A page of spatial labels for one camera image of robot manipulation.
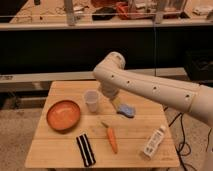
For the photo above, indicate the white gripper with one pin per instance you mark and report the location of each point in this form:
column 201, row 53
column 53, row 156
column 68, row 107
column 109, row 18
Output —
column 116, row 102

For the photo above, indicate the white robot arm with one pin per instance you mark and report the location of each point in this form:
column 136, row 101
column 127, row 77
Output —
column 191, row 98

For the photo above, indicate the blue sponge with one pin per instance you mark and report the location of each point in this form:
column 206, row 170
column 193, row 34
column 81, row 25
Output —
column 126, row 110

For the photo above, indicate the clear plastic cup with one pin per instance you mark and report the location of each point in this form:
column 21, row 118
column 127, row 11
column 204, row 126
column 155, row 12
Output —
column 91, row 99

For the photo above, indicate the orange carrot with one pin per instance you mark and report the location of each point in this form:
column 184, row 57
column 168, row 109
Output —
column 111, row 137

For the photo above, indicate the wooden table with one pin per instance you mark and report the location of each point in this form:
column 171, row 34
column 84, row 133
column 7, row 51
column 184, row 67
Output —
column 50, row 149

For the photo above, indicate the orange bowl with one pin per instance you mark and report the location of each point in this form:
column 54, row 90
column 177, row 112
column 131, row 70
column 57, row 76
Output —
column 63, row 115

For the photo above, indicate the white bottle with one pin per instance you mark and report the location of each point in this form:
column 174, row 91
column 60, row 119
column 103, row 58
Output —
column 154, row 141

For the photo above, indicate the black white striped cloth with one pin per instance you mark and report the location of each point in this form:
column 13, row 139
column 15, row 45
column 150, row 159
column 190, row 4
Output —
column 86, row 150

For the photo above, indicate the black object on shelf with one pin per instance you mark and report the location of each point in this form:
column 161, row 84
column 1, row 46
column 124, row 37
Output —
column 104, row 13

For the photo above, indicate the orange object on shelf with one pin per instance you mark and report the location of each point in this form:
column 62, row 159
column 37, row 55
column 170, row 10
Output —
column 126, row 11

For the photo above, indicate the metal shelf post right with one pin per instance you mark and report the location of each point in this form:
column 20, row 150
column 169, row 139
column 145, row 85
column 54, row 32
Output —
column 160, row 11

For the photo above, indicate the metal shelf post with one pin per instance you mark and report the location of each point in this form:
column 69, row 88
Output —
column 160, row 11
column 69, row 10

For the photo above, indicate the metal shelf post left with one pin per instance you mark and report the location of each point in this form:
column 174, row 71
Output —
column 69, row 10

